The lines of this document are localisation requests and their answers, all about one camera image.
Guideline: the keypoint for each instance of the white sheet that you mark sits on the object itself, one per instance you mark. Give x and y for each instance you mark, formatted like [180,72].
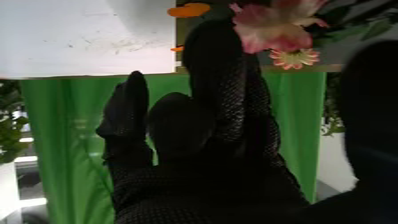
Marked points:
[83,36]

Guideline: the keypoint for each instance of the dark mat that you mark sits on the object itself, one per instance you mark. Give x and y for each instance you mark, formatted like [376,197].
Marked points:
[186,33]

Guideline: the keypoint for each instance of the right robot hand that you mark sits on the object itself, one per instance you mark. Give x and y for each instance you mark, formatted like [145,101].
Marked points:
[207,173]

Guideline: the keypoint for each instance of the green plant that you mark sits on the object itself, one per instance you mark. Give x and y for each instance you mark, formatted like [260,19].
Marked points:
[333,113]
[11,126]

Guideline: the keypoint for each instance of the small pink daisy flower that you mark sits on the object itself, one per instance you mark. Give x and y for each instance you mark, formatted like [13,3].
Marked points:
[294,58]

